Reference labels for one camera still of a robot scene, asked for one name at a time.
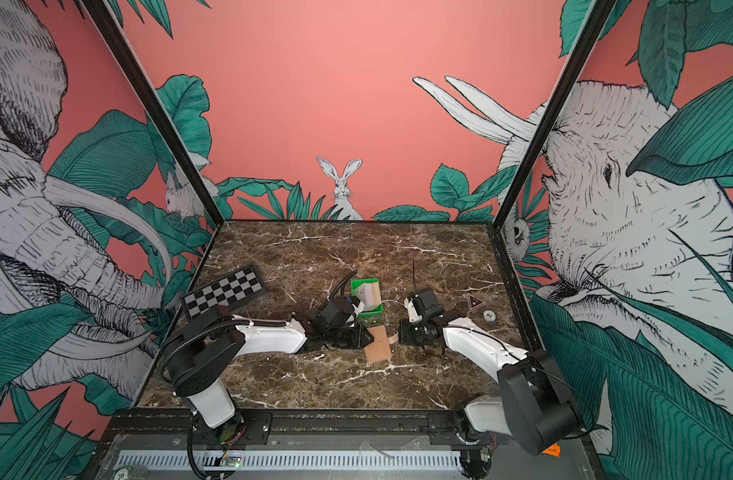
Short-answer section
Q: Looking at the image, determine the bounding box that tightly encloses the triangle marker sticker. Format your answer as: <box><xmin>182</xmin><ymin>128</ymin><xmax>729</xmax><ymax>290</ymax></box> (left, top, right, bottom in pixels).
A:
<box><xmin>466</xmin><ymin>295</ymin><xmax>484</xmax><ymax>311</ymax></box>

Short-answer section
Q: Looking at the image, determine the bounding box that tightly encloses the black frame post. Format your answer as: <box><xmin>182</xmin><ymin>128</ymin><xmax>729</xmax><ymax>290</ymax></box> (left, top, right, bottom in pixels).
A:
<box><xmin>493</xmin><ymin>0</ymin><xmax>615</xmax><ymax>231</ymax></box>
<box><xmin>82</xmin><ymin>0</ymin><xmax>224</xmax><ymax>228</ymax></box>

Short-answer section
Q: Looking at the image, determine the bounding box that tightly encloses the black mounting rail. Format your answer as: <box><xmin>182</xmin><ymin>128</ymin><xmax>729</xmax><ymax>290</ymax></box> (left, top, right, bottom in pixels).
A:
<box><xmin>104</xmin><ymin>408</ymin><xmax>504</xmax><ymax>449</ymax></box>

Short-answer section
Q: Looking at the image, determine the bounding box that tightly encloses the black white checkerboard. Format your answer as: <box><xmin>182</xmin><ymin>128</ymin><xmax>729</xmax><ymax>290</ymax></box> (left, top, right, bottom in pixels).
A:
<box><xmin>182</xmin><ymin>265</ymin><xmax>268</xmax><ymax>319</ymax></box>

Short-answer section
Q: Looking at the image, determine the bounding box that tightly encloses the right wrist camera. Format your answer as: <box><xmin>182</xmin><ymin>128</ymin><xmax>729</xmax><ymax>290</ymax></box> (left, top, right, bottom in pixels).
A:
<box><xmin>403</xmin><ymin>298</ymin><xmax>422</xmax><ymax>323</ymax></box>

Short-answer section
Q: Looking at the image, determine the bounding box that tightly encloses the green plastic card tray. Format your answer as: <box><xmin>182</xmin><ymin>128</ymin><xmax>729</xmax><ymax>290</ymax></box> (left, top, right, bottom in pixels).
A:
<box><xmin>350</xmin><ymin>278</ymin><xmax>383</xmax><ymax>317</ymax></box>

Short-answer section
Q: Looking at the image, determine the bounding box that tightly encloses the left black frame post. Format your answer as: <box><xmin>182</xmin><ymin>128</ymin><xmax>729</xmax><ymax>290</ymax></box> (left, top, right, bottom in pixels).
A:
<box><xmin>82</xmin><ymin>0</ymin><xmax>224</xmax><ymax>228</ymax></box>

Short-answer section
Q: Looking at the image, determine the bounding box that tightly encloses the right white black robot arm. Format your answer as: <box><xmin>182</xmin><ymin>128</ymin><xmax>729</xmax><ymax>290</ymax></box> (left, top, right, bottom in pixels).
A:
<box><xmin>398</xmin><ymin>289</ymin><xmax>584</xmax><ymax>455</ymax></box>

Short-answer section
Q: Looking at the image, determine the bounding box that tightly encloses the orange connector block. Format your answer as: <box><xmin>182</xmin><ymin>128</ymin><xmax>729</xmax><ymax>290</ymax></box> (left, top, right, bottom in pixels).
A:
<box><xmin>543</xmin><ymin>444</ymin><xmax>561</xmax><ymax>458</ymax></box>

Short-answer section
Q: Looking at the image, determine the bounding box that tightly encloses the tan leather card holder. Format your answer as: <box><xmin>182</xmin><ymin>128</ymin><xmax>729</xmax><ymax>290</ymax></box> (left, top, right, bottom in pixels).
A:
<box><xmin>364</xmin><ymin>325</ymin><xmax>398</xmax><ymax>364</ymax></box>

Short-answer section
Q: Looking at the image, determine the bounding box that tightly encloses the white slotted cable duct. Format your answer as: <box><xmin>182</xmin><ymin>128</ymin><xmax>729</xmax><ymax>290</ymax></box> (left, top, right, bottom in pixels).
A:
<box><xmin>114</xmin><ymin>450</ymin><xmax>461</xmax><ymax>472</ymax></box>

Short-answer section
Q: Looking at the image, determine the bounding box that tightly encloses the right black frame post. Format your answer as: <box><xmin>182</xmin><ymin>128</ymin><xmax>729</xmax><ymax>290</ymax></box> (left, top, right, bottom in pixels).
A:
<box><xmin>493</xmin><ymin>0</ymin><xmax>615</xmax><ymax>231</ymax></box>

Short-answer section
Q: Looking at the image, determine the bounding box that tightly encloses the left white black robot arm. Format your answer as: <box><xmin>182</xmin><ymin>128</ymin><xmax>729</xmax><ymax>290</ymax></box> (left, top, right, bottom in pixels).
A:
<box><xmin>156</xmin><ymin>297</ymin><xmax>374</xmax><ymax>430</ymax></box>

